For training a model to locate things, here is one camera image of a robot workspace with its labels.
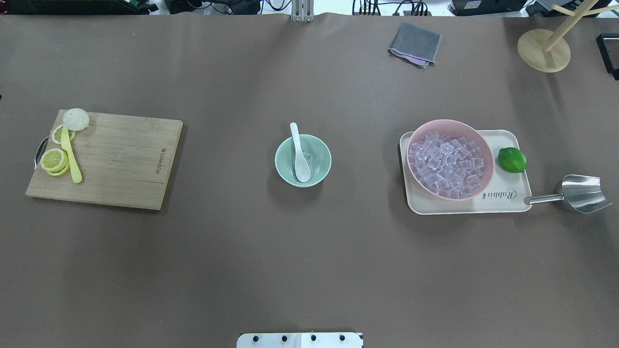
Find lemon slice upper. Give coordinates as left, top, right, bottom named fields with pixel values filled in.
left=50, top=125, right=76, bottom=145

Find bamboo cutting board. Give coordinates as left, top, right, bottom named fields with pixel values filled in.
left=25, top=112, right=183, bottom=211

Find white ceramic spoon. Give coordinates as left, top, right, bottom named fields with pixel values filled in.
left=290, top=122, right=311, bottom=183

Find white camera post base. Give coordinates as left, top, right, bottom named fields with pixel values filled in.
left=236, top=331, right=364, bottom=348

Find beige plastic tray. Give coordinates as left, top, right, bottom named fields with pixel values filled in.
left=398, top=131, right=532, bottom=215

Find light green ceramic bowl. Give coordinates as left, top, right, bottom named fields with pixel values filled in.
left=274, top=134, right=332, bottom=188

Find green lime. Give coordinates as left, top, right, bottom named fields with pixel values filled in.
left=497, top=147, right=528, bottom=174

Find lemon slice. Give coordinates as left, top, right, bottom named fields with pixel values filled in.
left=38, top=148, right=70, bottom=177
left=50, top=125, right=76, bottom=145

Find steel ice scoop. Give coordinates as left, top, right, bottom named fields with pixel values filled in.
left=524, top=174, right=612, bottom=214

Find clear ice cube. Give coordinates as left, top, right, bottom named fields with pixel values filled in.
left=302, top=151, right=314, bottom=165

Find black monitor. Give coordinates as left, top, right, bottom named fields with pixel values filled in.
left=595, top=33, right=619, bottom=81

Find white bun dumpling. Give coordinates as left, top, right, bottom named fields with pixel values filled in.
left=62, top=108, right=90, bottom=131

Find grey folded cloth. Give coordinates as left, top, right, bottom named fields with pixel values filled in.
left=388, top=23, right=442, bottom=69

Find aluminium frame post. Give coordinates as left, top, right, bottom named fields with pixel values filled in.
left=291, top=0, right=314, bottom=22

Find wooden cup tree stand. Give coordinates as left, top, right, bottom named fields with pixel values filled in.
left=517, top=0, right=619, bottom=73

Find pink bowl of ice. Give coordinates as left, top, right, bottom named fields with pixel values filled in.
left=405, top=119, right=495, bottom=201

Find yellow plastic knife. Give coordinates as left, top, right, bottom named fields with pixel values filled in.
left=60, top=126, right=83, bottom=184

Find lemon slice lower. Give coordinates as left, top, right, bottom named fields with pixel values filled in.
left=38, top=148, right=70, bottom=177

